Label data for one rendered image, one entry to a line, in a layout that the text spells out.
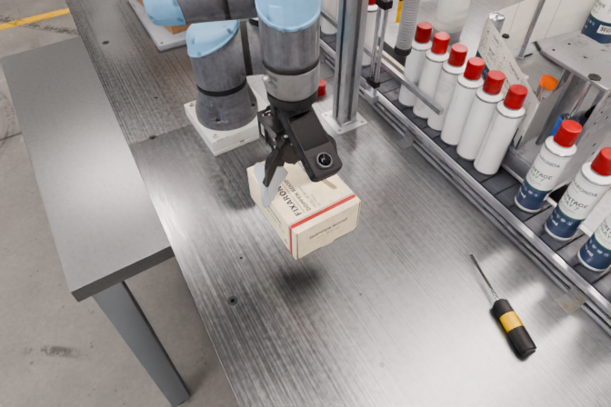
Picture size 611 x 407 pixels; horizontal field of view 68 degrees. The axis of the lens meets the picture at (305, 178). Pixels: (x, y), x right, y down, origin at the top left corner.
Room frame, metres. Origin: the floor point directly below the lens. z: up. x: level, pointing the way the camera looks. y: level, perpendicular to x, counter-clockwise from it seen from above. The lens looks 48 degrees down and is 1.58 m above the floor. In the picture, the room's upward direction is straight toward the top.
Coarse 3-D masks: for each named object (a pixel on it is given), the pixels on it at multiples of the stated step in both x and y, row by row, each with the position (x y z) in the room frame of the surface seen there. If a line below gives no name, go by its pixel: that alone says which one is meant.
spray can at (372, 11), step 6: (372, 0) 1.05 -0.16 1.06; (372, 6) 1.05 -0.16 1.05; (372, 12) 1.04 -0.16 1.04; (366, 18) 1.04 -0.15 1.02; (372, 18) 1.04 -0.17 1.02; (366, 24) 1.04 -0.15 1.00; (372, 24) 1.04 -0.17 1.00; (366, 30) 1.04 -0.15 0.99; (372, 30) 1.05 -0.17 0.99; (366, 36) 1.04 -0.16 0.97; (372, 36) 1.05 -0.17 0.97; (366, 42) 1.04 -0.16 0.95; (372, 42) 1.05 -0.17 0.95; (372, 48) 1.05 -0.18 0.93; (366, 60) 1.04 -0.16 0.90
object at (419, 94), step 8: (328, 16) 1.16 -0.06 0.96; (336, 24) 1.12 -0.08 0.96; (368, 48) 1.00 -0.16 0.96; (376, 56) 0.96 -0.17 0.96; (384, 64) 0.93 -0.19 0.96; (392, 72) 0.91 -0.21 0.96; (400, 80) 0.88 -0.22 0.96; (408, 80) 0.87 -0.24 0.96; (408, 88) 0.85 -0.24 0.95; (416, 88) 0.84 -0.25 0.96; (416, 96) 0.82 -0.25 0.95; (424, 96) 0.81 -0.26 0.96; (432, 104) 0.78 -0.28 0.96; (440, 112) 0.76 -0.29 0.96
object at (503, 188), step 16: (320, 32) 1.22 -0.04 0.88; (384, 80) 0.98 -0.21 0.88; (464, 160) 0.69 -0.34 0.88; (480, 176) 0.64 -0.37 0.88; (496, 176) 0.64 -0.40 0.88; (512, 176) 0.64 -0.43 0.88; (496, 192) 0.60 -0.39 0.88; (512, 192) 0.60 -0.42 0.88; (512, 208) 0.56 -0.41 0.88; (544, 208) 0.56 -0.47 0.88; (528, 224) 0.52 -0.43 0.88; (544, 240) 0.48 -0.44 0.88; (576, 240) 0.48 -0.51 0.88; (560, 256) 0.45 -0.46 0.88; (576, 256) 0.45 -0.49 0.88; (576, 272) 0.42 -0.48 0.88; (592, 272) 0.41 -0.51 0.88; (608, 272) 0.41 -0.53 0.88; (608, 288) 0.38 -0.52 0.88
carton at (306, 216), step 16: (288, 176) 0.51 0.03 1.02; (304, 176) 0.51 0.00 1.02; (336, 176) 0.51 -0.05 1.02; (256, 192) 0.50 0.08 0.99; (288, 192) 0.48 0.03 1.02; (304, 192) 0.48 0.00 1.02; (320, 192) 0.48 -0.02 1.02; (336, 192) 0.48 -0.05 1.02; (352, 192) 0.48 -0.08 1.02; (272, 208) 0.45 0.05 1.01; (288, 208) 0.44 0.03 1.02; (304, 208) 0.44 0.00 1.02; (320, 208) 0.44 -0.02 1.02; (336, 208) 0.44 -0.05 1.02; (352, 208) 0.45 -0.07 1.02; (272, 224) 0.46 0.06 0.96; (288, 224) 0.41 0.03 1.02; (304, 224) 0.41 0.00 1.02; (320, 224) 0.42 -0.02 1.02; (336, 224) 0.43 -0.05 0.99; (352, 224) 0.45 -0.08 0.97; (288, 240) 0.41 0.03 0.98; (304, 240) 0.40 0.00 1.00; (320, 240) 0.42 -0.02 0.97; (304, 256) 0.40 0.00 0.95
